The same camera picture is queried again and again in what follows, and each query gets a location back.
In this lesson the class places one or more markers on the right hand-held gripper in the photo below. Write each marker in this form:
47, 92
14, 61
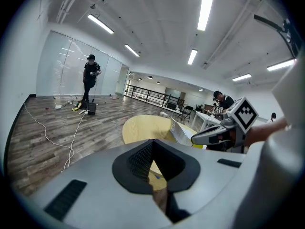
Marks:
245, 114

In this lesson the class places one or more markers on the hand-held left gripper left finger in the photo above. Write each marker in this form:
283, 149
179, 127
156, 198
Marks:
95, 187

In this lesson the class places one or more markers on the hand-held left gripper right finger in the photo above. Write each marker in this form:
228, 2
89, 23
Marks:
209, 175

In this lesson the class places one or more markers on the grey and yellow book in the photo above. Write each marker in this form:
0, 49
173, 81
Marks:
181, 132

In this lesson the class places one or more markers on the person's right forearm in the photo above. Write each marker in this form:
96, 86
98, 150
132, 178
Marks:
264, 132

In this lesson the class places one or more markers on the person's right hand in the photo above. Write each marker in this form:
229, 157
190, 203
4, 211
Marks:
232, 135

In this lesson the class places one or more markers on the white rectangular table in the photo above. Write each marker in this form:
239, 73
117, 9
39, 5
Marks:
207, 119

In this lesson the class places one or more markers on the black folding chair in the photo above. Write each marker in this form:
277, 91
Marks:
187, 111

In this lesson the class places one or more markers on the black board stand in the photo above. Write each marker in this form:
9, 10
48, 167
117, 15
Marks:
172, 102

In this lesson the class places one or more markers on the round wooden side table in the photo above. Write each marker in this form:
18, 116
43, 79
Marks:
143, 130

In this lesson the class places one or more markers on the black metal railing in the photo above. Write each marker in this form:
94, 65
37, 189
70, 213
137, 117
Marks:
147, 93

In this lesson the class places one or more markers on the long ceiling light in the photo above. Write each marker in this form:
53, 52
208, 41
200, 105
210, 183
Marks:
241, 77
281, 65
192, 56
206, 6
100, 23
131, 50

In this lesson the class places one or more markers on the white power strip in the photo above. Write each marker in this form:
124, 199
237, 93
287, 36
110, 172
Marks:
83, 111

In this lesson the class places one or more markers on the black mesh waste bin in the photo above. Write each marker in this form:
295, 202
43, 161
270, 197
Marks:
91, 108

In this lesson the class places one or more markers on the yellow cloth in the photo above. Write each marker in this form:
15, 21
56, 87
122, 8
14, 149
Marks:
75, 109

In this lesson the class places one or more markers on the scattered floor litter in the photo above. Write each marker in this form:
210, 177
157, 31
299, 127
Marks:
58, 107

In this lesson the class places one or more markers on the pink waste bin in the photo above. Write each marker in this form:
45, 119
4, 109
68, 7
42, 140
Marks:
114, 96

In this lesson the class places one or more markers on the white ceiling pipes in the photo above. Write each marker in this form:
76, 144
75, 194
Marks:
228, 32
69, 1

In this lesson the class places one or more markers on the frosted glass partition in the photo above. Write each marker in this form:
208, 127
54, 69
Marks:
71, 63

